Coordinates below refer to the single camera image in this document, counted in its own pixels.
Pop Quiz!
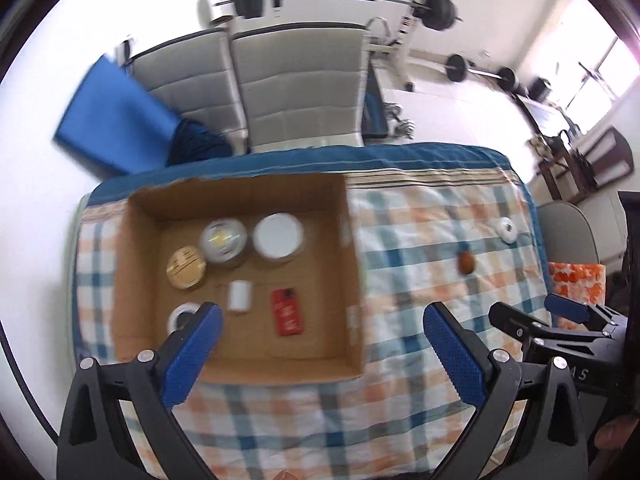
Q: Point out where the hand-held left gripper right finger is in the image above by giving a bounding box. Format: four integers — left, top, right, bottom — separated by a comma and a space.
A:
422, 301, 591, 480

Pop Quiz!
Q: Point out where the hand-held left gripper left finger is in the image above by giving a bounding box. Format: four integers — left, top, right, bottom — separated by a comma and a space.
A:
56, 301, 224, 480

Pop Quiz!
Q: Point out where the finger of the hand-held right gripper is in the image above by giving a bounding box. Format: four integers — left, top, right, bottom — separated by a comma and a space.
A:
488, 302, 563, 348
544, 292, 628, 331

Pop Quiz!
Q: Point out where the round black and white device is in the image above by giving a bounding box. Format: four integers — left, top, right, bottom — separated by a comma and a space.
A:
167, 302, 203, 333

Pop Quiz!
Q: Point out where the small white cylinder bottle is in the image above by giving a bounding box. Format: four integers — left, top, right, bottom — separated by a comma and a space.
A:
227, 280, 252, 315

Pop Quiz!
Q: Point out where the gold round tin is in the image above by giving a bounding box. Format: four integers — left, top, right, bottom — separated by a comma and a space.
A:
166, 245, 207, 290

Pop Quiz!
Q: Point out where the red box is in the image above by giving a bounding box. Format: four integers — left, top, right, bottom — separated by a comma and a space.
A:
270, 287, 304, 335

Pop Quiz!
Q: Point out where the silver round tin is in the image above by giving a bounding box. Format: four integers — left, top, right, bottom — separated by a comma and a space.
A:
200, 218, 249, 267

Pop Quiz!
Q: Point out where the cardboard box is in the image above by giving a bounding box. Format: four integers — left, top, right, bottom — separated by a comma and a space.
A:
111, 172, 366, 386

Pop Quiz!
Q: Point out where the white round jar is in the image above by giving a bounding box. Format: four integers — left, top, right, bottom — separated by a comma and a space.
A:
252, 213, 304, 263

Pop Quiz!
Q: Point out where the person's right hand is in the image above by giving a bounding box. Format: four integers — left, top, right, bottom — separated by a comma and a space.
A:
594, 417, 632, 458

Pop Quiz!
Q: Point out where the orange and white bag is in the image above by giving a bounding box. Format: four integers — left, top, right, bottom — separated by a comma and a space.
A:
547, 262, 608, 306

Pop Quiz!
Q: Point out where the grey plastic chair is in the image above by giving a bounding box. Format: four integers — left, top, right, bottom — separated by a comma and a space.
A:
537, 200, 626, 266

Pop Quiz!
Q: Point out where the small white round device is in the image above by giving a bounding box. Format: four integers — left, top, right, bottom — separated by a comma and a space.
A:
495, 217, 519, 244

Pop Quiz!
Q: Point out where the plaid blanket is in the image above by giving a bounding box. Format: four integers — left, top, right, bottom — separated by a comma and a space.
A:
70, 142, 551, 480

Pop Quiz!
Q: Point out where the dark wooden chair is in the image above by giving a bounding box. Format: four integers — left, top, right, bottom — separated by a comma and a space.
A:
537, 127, 633, 201

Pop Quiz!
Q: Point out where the treadmill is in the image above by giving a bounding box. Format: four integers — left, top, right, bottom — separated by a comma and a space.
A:
515, 95, 571, 131

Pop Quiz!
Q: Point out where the dark blue cloth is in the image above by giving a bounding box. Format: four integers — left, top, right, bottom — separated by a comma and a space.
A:
167, 119, 233, 167

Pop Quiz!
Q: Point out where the chrome dumbbell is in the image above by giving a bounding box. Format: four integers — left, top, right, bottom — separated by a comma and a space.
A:
385, 105, 416, 138

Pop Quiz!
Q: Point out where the blue exercise mat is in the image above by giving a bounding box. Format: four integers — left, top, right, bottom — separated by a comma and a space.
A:
54, 54, 183, 177

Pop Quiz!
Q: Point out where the short barbell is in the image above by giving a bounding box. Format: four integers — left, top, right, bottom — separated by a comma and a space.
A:
442, 54, 518, 93

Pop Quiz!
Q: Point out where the grey padded chair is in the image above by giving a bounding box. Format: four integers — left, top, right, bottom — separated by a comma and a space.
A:
231, 24, 371, 153
131, 29, 248, 153

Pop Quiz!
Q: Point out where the white barbell rack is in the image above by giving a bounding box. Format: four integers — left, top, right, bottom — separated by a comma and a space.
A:
270, 0, 436, 91

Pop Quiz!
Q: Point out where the grey curved handle bar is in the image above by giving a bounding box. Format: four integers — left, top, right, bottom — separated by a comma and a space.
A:
365, 16, 396, 53

